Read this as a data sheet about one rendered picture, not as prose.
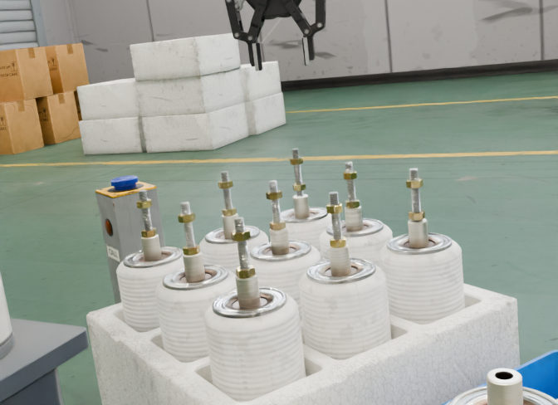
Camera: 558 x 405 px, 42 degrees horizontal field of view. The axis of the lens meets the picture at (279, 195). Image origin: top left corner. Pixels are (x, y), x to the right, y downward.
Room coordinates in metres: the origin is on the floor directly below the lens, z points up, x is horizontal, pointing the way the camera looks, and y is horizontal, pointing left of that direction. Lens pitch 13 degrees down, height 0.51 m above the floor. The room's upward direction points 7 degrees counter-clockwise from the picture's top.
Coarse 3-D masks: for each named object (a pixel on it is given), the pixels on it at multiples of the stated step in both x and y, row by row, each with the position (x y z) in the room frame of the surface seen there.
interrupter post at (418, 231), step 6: (408, 222) 0.81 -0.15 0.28; (414, 222) 0.80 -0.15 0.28; (420, 222) 0.80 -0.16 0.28; (426, 222) 0.80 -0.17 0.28; (414, 228) 0.80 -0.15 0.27; (420, 228) 0.80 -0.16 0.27; (426, 228) 0.80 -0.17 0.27; (414, 234) 0.80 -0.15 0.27; (420, 234) 0.80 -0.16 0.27; (426, 234) 0.80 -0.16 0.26; (414, 240) 0.80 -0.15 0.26; (420, 240) 0.80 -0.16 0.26; (426, 240) 0.80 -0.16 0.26; (414, 246) 0.80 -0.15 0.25; (420, 246) 0.80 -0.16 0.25
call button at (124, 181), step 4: (124, 176) 1.06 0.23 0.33; (128, 176) 1.06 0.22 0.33; (132, 176) 1.05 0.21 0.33; (136, 176) 1.06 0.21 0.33; (112, 180) 1.04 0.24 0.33; (116, 180) 1.03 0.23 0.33; (120, 180) 1.03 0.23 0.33; (124, 180) 1.03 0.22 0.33; (128, 180) 1.03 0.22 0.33; (132, 180) 1.04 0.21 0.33; (136, 180) 1.04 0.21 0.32; (112, 184) 1.04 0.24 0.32; (116, 184) 1.03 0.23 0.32; (120, 184) 1.03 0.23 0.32; (124, 184) 1.03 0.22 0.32; (128, 184) 1.03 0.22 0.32; (132, 184) 1.04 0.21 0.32; (116, 188) 1.04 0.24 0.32; (120, 188) 1.03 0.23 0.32; (124, 188) 1.03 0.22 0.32; (128, 188) 1.03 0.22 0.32
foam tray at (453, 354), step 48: (480, 288) 0.83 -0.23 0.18; (96, 336) 0.87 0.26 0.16; (144, 336) 0.80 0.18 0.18; (432, 336) 0.71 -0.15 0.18; (480, 336) 0.75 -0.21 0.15; (144, 384) 0.75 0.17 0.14; (192, 384) 0.66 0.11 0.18; (288, 384) 0.64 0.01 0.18; (336, 384) 0.64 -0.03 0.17; (384, 384) 0.67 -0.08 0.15; (432, 384) 0.71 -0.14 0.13; (480, 384) 0.75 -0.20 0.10
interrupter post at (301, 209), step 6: (294, 198) 1.00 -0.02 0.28; (300, 198) 1.00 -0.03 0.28; (306, 198) 1.00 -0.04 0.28; (294, 204) 1.00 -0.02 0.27; (300, 204) 1.00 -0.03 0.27; (306, 204) 1.00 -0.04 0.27; (294, 210) 1.01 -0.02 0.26; (300, 210) 1.00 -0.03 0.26; (306, 210) 1.00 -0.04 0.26; (300, 216) 1.00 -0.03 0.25; (306, 216) 1.00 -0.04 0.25
